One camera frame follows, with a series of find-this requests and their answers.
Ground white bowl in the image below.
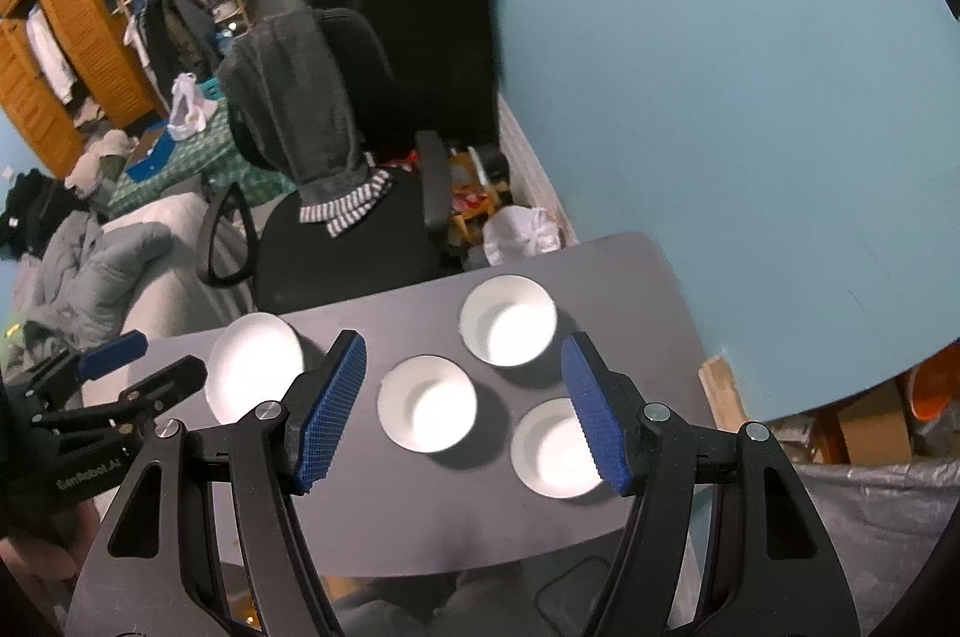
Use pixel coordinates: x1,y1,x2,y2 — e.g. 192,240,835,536
459,275,558,369
376,355,479,454
510,397,612,499

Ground person's left hand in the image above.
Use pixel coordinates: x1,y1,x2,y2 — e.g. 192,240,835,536
0,528,80,615

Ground blue box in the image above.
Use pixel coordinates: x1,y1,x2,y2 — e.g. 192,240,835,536
126,121,177,182

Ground cardboard box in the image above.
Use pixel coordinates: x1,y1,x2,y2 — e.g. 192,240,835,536
814,382,916,465

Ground colourful floor clutter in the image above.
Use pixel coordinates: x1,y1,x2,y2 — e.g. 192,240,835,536
446,146,511,248

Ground black clothes pile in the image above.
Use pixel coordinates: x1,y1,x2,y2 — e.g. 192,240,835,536
0,168,76,256

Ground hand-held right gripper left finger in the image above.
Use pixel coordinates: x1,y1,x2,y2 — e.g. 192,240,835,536
71,329,368,637

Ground beige clothes heap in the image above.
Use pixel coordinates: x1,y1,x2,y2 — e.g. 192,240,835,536
66,128,140,192

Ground black hanging coats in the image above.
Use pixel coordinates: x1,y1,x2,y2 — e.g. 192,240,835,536
281,0,505,147

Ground wooden louvred wardrobe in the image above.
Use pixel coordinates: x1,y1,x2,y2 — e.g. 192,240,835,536
0,0,170,177

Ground grey hoodie with striped cuffs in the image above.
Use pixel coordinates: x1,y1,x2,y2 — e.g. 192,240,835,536
219,13,392,241

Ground grey trash bag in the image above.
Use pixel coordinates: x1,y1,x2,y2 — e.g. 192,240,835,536
791,453,960,637

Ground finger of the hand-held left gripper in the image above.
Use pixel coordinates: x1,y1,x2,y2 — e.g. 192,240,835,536
34,356,209,440
28,329,149,411

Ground wooden plank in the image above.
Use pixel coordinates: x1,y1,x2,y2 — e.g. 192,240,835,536
699,356,751,428

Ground orange plastic container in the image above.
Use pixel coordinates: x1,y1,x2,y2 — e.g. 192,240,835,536
907,356,960,420

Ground dark clothes on rail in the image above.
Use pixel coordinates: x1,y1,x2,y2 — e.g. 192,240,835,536
124,0,222,98

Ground white knotted plastic bag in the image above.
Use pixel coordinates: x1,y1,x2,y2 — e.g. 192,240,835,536
482,203,563,271

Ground green checkered tablecloth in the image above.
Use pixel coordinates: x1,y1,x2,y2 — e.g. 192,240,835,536
109,89,301,214

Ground black office chair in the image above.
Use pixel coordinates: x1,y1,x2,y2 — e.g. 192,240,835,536
196,7,451,312

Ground grey puffy jacket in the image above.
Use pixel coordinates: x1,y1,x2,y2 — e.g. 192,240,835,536
15,211,173,353

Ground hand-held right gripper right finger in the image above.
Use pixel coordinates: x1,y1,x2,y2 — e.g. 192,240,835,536
561,331,860,637

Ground white hanging shirt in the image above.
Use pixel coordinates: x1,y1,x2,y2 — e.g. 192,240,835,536
26,7,76,102

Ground white plate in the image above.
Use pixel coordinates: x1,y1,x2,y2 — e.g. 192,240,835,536
204,311,305,426

